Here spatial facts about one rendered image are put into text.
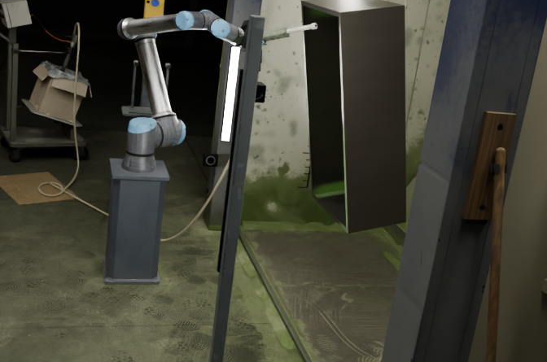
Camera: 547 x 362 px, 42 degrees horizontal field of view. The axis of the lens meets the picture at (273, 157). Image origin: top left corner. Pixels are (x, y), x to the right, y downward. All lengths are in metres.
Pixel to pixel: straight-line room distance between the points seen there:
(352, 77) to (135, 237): 1.46
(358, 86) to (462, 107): 1.84
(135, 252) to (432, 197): 2.37
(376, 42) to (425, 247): 1.83
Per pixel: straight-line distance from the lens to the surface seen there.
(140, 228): 3.99
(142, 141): 3.89
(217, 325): 2.98
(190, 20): 3.61
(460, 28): 1.93
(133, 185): 3.90
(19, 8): 6.06
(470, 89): 1.87
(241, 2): 4.58
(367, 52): 3.67
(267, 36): 3.86
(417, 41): 5.01
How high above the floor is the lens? 1.86
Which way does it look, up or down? 16 degrees down
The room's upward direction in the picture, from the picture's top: 8 degrees clockwise
